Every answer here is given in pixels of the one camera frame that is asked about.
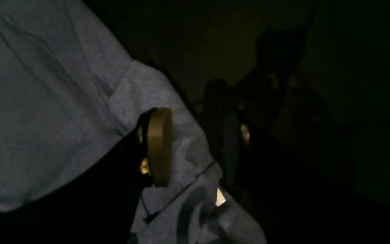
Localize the blue-grey t-shirt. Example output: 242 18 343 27
0 0 266 244

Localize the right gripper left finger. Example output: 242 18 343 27
0 108 173 244

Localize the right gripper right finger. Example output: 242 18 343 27
220 109 390 244

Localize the black table cloth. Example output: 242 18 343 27
80 0 390 244

